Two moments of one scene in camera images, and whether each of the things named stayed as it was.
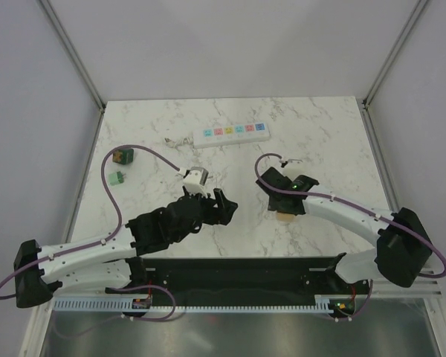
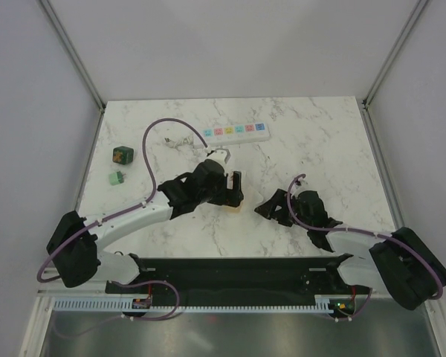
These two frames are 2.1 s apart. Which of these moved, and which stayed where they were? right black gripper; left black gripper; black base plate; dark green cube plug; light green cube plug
Moved: left black gripper; right black gripper
Stayed: light green cube plug; dark green cube plug; black base plate
